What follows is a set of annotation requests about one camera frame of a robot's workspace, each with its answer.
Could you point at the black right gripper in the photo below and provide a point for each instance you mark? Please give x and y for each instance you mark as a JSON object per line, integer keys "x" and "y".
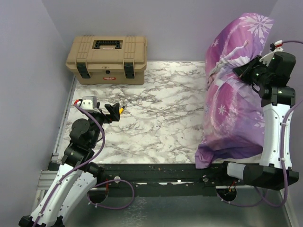
{"x": 242, "y": 72}

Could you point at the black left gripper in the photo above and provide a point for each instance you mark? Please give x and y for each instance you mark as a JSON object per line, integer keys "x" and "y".
{"x": 113, "y": 109}

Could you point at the pink purple printed pillowcase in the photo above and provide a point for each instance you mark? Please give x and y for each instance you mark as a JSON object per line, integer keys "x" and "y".
{"x": 233, "y": 121}

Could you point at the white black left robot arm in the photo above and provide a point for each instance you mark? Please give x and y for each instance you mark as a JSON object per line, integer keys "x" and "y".
{"x": 77, "y": 172}

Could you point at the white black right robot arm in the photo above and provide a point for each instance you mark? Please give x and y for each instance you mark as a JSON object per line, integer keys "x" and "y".
{"x": 272, "y": 132}

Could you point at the yellow small screwdriver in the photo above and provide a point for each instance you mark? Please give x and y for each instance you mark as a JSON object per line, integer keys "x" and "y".
{"x": 121, "y": 109}

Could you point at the tan plastic toolbox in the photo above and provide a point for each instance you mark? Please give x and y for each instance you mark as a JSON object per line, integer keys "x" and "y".
{"x": 108, "y": 59}

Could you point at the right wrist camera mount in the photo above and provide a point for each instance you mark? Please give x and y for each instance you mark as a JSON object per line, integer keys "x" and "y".
{"x": 277, "y": 46}

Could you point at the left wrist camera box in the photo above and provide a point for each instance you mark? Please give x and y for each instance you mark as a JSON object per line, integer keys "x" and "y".
{"x": 89, "y": 103}

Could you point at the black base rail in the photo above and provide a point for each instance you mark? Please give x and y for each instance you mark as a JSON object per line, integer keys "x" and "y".
{"x": 164, "y": 180}

